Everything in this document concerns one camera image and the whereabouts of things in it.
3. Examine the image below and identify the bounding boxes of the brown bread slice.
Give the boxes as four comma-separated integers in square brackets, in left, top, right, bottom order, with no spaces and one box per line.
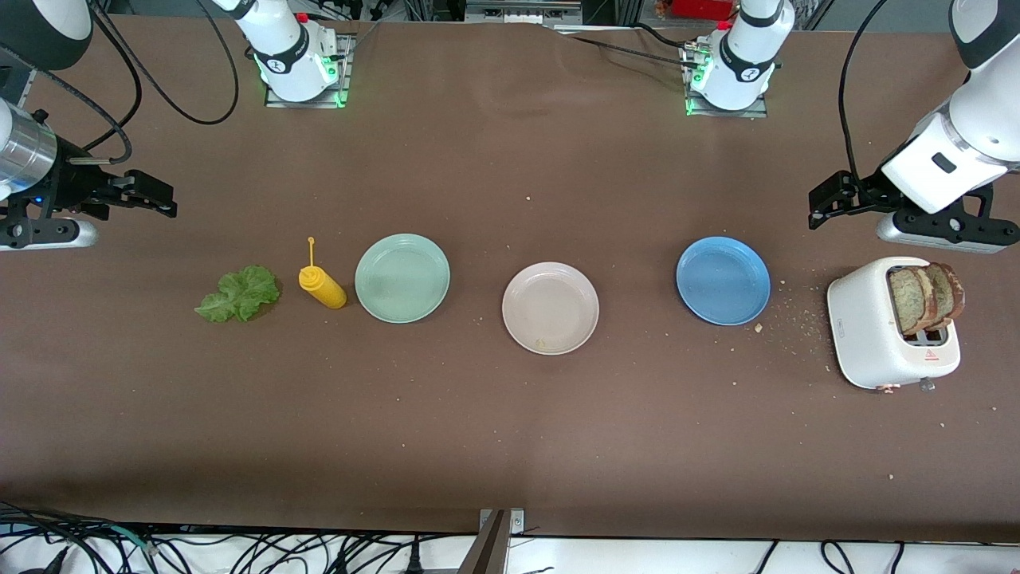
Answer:
[888,266,941,335]
[924,262,966,329]

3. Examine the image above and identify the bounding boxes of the green lettuce leaf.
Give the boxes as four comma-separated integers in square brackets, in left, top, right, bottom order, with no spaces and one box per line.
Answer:
[194,265,282,324]

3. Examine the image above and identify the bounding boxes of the yellow mustard squeeze bottle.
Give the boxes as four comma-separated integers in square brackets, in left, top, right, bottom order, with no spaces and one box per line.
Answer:
[298,236,348,310]

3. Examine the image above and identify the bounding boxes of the beige plate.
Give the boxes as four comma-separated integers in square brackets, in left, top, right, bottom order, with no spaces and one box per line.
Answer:
[501,261,600,356]

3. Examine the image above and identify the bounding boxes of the blue plate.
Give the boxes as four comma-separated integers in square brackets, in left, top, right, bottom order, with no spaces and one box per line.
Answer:
[676,236,772,327]

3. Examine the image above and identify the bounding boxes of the pale green plate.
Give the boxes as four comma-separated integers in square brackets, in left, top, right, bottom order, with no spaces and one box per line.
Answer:
[355,233,451,324]

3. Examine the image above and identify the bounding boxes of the white toaster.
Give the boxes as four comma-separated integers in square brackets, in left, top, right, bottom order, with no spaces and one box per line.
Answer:
[826,256,962,393]

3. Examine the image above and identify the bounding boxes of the red box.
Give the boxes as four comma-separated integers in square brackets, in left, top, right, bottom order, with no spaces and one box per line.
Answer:
[655,0,734,21]

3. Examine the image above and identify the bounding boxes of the grey metal beam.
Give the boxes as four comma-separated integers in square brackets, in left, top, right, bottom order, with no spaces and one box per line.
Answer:
[457,510,511,574]

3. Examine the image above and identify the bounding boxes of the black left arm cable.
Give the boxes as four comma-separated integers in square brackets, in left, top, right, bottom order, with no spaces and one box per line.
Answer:
[838,0,890,184]

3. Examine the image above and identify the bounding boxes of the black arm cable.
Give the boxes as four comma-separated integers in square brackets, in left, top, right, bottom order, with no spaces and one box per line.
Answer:
[838,0,890,184]
[0,0,241,164]

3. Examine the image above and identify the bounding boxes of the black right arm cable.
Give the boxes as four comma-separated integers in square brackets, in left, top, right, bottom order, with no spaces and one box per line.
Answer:
[0,0,241,164]

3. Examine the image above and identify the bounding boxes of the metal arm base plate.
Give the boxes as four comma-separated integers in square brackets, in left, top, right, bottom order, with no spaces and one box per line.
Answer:
[265,32,353,108]
[685,44,768,119]

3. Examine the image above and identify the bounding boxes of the thin black table cable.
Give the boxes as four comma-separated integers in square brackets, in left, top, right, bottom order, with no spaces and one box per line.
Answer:
[550,22,702,69]

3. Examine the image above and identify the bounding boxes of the tangled black floor cables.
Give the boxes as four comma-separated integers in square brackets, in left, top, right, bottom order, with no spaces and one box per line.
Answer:
[0,501,447,574]

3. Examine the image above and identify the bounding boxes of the grey metal frame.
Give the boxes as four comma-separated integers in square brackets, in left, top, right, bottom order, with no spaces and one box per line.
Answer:
[465,0,584,26]

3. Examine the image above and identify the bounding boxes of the silver corner bracket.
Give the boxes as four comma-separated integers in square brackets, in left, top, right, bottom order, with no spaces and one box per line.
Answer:
[478,509,525,537]

